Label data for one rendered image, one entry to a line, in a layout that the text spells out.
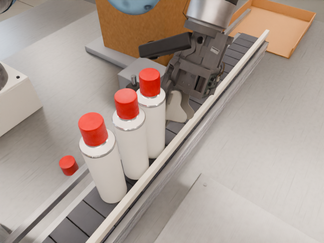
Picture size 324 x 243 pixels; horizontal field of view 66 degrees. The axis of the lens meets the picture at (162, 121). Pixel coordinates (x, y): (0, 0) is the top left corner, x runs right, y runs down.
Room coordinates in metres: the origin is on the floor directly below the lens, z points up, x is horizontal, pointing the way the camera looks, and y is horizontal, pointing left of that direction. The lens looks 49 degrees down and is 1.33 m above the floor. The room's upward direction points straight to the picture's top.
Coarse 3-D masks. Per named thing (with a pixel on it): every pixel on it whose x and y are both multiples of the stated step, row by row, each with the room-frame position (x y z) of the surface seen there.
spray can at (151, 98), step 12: (144, 72) 0.31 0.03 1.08; (156, 72) 0.31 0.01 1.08; (144, 84) 0.29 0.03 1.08; (156, 84) 0.29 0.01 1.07; (144, 96) 0.29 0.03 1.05; (156, 96) 0.29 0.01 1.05; (144, 108) 0.28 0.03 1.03; (156, 108) 0.28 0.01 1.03; (156, 120) 0.28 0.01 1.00; (156, 132) 0.28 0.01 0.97; (156, 144) 0.28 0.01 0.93; (156, 156) 0.28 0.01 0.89
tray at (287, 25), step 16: (256, 0) 1.08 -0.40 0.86; (256, 16) 0.99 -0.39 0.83; (272, 16) 0.99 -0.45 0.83; (288, 16) 0.99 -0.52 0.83; (304, 16) 0.97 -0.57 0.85; (240, 32) 0.87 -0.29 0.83; (256, 32) 0.87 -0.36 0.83; (272, 32) 0.87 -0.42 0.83; (288, 32) 0.87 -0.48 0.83; (304, 32) 0.82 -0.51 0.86; (272, 48) 0.76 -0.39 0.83; (288, 48) 0.76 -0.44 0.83
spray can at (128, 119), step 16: (128, 96) 0.26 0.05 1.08; (128, 112) 0.24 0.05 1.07; (144, 112) 0.27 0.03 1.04; (128, 128) 0.23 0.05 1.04; (144, 128) 0.25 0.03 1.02; (128, 144) 0.23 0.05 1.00; (144, 144) 0.24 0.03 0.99; (128, 160) 0.23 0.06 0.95; (144, 160) 0.24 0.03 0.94; (128, 176) 0.24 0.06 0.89
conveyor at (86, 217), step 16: (240, 48) 0.69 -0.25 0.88; (208, 96) 0.47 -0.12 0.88; (176, 128) 0.37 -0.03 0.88; (192, 128) 0.37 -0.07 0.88; (96, 192) 0.21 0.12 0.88; (80, 208) 0.18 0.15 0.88; (96, 208) 0.18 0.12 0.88; (112, 208) 0.18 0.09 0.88; (128, 208) 0.18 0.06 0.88; (64, 224) 0.15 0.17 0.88; (80, 224) 0.15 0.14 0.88; (96, 224) 0.15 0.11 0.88; (48, 240) 0.12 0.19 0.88; (64, 240) 0.12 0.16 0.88; (80, 240) 0.12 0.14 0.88
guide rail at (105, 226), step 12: (264, 36) 0.70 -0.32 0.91; (252, 48) 0.64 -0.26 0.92; (240, 60) 0.58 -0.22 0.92; (216, 96) 0.44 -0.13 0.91; (204, 108) 0.39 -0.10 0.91; (192, 120) 0.36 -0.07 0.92; (180, 132) 0.33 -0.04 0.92; (168, 156) 0.27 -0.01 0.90; (156, 168) 0.24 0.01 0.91; (144, 180) 0.22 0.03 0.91; (132, 192) 0.19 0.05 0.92; (120, 204) 0.17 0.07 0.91; (108, 216) 0.15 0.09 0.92; (120, 216) 0.16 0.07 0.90; (108, 228) 0.13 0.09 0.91; (96, 240) 0.11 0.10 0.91
